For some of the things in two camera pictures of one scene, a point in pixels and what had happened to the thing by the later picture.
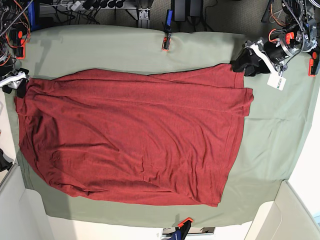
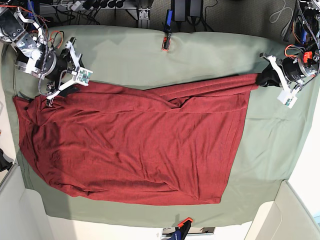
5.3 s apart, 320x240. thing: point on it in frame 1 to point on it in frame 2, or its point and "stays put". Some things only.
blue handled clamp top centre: x=166 y=42 stays put
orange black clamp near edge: x=182 y=230 stays put
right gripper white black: x=13 y=81 to x=69 y=71
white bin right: x=288 y=217 stays put
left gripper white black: x=275 y=54 to x=292 y=70
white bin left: x=23 y=216 stays put
